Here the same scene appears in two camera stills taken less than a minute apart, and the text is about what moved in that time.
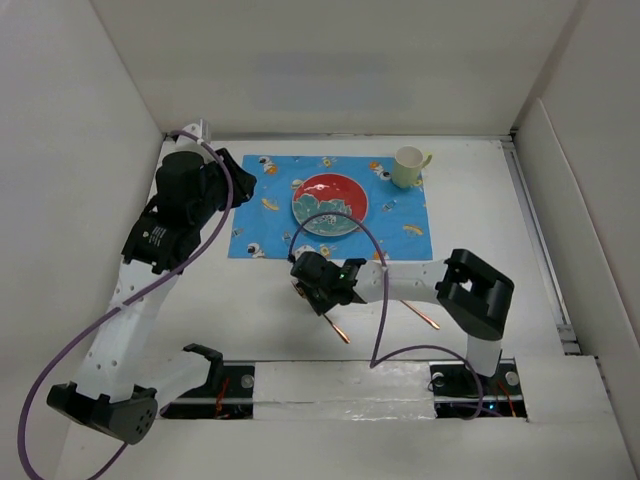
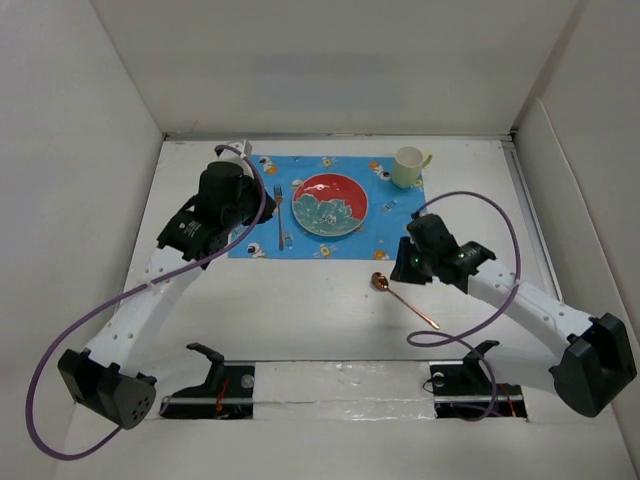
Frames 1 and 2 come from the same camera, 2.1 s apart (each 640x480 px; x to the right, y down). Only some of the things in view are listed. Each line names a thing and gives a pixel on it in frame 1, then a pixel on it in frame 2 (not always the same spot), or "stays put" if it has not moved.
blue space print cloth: [395, 225] stays put
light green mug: [407, 165] stays put
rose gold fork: [336, 329] -> [278, 192]
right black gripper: [320, 307] -> [401, 270]
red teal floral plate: [329, 192] stays put
